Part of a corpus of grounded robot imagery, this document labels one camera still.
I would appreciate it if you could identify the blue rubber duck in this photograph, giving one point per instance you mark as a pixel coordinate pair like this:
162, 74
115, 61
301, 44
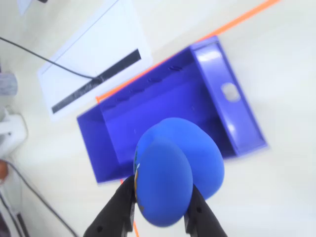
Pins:
177, 168

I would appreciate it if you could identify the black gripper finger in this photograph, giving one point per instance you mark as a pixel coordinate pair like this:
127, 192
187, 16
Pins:
116, 212
205, 217

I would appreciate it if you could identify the long orange tape line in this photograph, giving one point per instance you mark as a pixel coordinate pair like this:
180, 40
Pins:
229, 24

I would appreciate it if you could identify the white paper with black bar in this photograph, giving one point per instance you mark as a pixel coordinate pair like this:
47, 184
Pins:
98, 49

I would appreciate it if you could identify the blue plastic box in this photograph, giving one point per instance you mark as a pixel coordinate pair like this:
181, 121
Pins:
172, 103

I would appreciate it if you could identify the white plastic object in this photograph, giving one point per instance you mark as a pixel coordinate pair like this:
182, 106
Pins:
11, 133

